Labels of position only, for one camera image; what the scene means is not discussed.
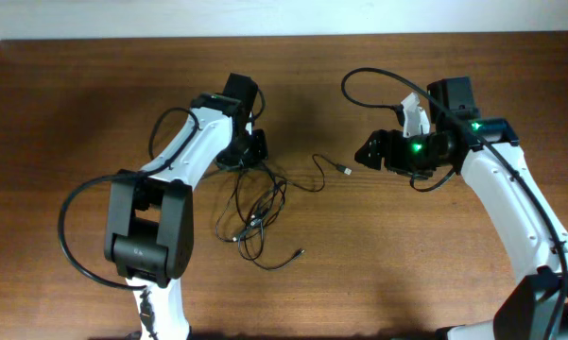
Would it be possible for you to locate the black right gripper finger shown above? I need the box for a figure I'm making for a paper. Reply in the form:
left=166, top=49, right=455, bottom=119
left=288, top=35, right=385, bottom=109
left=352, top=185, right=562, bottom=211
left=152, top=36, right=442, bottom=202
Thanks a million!
left=366, top=129, right=392, bottom=146
left=354, top=141, right=385, bottom=170

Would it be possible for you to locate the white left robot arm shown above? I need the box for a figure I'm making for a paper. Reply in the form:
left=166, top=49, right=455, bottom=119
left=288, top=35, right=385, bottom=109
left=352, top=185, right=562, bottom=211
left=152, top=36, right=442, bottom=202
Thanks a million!
left=104, top=74, right=267, bottom=339

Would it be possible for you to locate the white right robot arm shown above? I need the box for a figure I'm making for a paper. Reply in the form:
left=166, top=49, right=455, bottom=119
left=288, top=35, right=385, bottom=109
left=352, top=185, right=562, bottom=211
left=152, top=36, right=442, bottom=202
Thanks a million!
left=354, top=76, right=568, bottom=339

